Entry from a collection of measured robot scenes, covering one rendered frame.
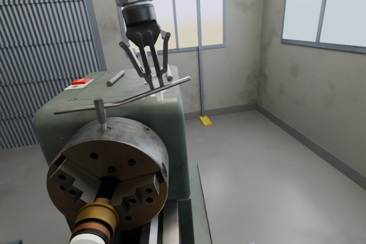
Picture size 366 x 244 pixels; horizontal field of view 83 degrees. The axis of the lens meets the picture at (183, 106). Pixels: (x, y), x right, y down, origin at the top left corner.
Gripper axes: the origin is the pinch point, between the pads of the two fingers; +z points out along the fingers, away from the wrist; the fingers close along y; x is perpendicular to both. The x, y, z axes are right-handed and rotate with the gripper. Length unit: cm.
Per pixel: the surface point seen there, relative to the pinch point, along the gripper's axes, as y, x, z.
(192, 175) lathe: 2, 55, 79
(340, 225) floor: 100, 47, 144
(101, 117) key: -14.2, -6.7, 2.4
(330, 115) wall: 145, 126, 100
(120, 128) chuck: -11.5, -4.3, 7.4
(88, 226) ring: -16.9, -23.6, 18.1
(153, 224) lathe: -11.7, -3.9, 44.7
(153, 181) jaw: -4.6, -13.6, 18.7
